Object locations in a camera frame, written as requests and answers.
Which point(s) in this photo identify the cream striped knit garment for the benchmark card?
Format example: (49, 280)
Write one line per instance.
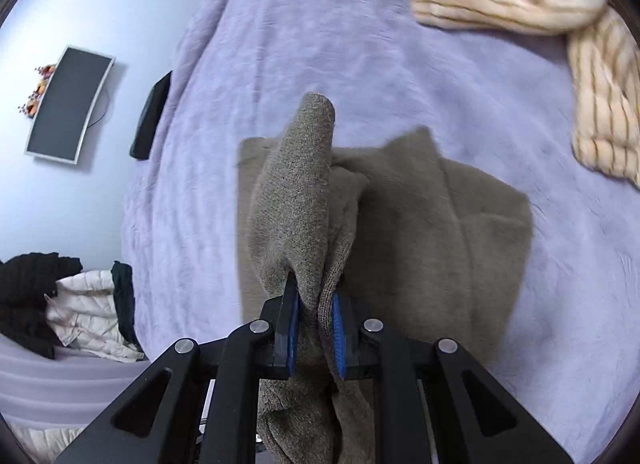
(603, 56)

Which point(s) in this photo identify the black object at bed edge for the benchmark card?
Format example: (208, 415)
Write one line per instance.
(149, 118)

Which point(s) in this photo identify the black clothing pile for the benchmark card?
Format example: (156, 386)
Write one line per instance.
(26, 282)

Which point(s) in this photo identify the lavender embossed bed blanket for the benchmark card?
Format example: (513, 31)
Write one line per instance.
(500, 102)

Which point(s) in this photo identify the wall mounted curved monitor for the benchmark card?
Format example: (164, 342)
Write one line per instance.
(62, 118)

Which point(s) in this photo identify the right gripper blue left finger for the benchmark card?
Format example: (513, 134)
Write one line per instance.
(282, 313)

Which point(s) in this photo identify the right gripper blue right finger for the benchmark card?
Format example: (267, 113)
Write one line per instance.
(354, 356)

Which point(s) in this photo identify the olive brown knit sweater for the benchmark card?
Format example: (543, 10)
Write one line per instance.
(435, 248)

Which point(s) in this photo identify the pale pink quilted jacket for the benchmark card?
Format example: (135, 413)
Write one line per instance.
(82, 313)

